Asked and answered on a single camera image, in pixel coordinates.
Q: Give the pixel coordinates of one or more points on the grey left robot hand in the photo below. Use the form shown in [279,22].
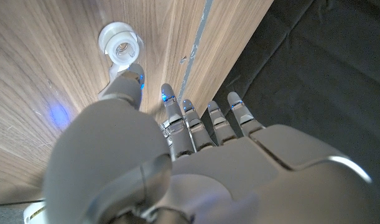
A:
[208,174]

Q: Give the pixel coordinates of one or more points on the clear tape roll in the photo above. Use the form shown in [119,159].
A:
[121,46]

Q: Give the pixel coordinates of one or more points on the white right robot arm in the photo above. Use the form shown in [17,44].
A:
[34,214]

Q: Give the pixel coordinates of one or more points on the grey tape outline on table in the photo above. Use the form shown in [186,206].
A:
[194,49]

